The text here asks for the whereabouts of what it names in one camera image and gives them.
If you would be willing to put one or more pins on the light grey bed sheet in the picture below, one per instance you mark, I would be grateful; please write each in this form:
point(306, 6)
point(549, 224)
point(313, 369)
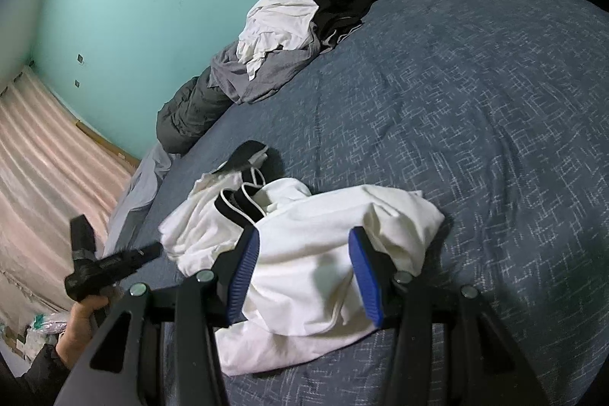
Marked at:
point(138, 192)

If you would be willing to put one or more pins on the crumpled white garment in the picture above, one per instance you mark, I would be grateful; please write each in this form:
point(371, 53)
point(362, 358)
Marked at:
point(278, 25)

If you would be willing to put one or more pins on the blue patterned bed sheet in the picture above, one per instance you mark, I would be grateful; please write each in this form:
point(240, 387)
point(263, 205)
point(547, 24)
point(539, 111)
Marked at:
point(452, 125)

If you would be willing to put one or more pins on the pink striped curtain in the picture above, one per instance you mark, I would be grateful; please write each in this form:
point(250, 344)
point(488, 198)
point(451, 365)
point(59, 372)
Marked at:
point(52, 177)

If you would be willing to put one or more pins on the person's left hand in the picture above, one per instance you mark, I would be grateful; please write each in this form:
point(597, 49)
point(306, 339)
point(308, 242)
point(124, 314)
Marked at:
point(78, 330)

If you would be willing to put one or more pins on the clear plastic bag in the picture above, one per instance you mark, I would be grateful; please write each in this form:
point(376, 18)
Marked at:
point(47, 324)

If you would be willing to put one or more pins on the pile of white grey black clothes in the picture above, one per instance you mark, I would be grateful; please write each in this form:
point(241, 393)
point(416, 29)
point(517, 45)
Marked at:
point(340, 9)

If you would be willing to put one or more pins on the crumpled grey garment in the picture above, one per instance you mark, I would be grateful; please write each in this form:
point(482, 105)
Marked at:
point(266, 80)

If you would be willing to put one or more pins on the white polo shirt black trim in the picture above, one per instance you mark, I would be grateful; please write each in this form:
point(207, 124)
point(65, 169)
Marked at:
point(304, 273)

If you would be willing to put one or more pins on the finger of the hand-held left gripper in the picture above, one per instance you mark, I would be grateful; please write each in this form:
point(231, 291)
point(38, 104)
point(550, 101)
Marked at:
point(142, 256)

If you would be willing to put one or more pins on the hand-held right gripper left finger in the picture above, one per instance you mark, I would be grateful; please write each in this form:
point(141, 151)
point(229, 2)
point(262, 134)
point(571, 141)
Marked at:
point(242, 273)

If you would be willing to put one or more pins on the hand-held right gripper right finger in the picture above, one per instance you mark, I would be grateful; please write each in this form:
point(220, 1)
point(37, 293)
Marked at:
point(364, 277)

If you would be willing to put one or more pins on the person's left forearm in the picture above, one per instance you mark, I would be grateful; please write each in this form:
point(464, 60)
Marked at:
point(45, 380)

